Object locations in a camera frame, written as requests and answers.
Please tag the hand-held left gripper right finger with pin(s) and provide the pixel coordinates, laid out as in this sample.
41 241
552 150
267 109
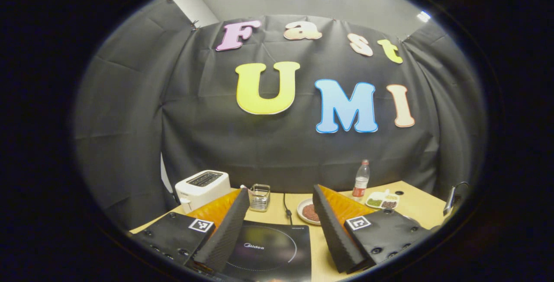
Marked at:
335 238

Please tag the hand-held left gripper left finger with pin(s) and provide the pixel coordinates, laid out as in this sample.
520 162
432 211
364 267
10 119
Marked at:
227 234

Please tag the black induction cooktop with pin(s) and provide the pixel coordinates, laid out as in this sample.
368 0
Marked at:
268 247

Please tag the brown meat patty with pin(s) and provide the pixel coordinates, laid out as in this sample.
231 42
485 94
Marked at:
309 213

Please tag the white round plate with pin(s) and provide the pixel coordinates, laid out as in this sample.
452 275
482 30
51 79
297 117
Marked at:
301 210

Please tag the white toaster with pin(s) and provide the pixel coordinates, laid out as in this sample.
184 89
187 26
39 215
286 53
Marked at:
203 187

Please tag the white divided bean dish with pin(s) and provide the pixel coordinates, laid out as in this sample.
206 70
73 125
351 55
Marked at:
381 200

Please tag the clear plastic water bottle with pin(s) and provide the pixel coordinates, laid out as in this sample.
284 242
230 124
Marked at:
360 182

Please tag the small ceiling light panel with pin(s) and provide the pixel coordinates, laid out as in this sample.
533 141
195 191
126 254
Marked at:
424 16

